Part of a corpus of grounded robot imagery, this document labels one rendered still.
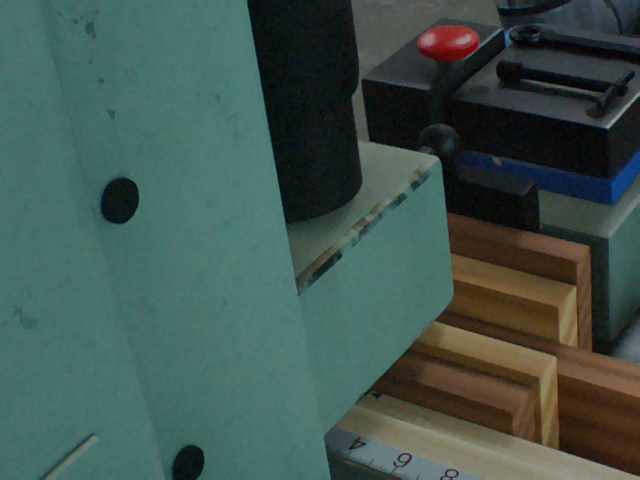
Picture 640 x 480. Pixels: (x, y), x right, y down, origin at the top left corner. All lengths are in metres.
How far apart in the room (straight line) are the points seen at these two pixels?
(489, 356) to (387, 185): 0.09
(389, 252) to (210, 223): 0.16
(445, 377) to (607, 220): 0.12
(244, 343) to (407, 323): 0.16
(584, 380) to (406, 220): 0.10
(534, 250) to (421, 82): 0.12
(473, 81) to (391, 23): 2.63
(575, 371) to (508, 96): 0.16
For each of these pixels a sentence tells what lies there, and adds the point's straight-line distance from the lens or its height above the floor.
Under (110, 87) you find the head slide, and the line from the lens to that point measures 0.30.
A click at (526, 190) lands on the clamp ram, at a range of 0.55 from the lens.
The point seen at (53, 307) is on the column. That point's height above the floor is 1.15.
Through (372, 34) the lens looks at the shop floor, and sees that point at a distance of 3.22.
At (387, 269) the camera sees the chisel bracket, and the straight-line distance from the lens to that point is 0.48.
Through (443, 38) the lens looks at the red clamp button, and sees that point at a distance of 0.63.
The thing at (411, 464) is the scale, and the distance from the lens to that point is 0.48.
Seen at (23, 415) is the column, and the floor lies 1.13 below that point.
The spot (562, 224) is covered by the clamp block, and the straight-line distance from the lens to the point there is 0.60.
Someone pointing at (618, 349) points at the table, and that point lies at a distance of 0.62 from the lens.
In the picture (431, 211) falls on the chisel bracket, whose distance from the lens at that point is 0.50.
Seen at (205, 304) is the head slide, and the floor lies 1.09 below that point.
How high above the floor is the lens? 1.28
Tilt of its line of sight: 32 degrees down
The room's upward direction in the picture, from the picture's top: 9 degrees counter-clockwise
